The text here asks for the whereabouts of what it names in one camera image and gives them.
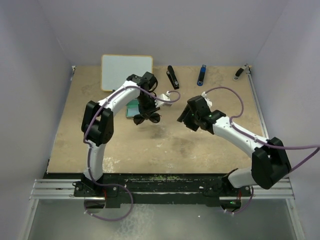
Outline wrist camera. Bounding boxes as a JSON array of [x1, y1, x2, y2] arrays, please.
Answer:
[[155, 91, 174, 108], [201, 91, 213, 108]]

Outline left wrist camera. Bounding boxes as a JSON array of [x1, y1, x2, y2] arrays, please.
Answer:
[[155, 91, 174, 108]]

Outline small whiteboard yellow frame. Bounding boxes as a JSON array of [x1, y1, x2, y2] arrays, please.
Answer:
[[100, 54, 154, 92]]

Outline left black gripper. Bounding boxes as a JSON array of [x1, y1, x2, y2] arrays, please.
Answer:
[[136, 94, 160, 120]]

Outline black handled tool at corner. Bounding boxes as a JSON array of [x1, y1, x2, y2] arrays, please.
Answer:
[[233, 63, 251, 81]]

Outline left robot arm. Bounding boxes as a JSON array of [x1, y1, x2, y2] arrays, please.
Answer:
[[81, 71, 161, 196]]

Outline green lined glasses case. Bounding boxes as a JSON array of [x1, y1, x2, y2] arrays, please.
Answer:
[[125, 99, 140, 119]]

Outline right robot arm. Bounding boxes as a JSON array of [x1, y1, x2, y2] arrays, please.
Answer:
[[177, 95, 292, 196]]

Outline aluminium rail frame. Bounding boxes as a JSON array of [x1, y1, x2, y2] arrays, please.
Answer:
[[21, 65, 306, 240]]

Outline blue stapler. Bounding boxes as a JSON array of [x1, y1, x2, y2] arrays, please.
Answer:
[[196, 64, 207, 87]]

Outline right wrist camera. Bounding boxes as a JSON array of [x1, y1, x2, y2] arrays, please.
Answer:
[[201, 91, 213, 108]]

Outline black stapler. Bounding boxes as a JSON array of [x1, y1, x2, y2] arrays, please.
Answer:
[[166, 65, 180, 90]]

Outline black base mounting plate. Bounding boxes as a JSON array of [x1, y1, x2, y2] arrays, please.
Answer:
[[72, 173, 251, 209]]

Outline aviator sunglasses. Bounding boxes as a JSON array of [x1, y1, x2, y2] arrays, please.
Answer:
[[133, 113, 161, 125]]

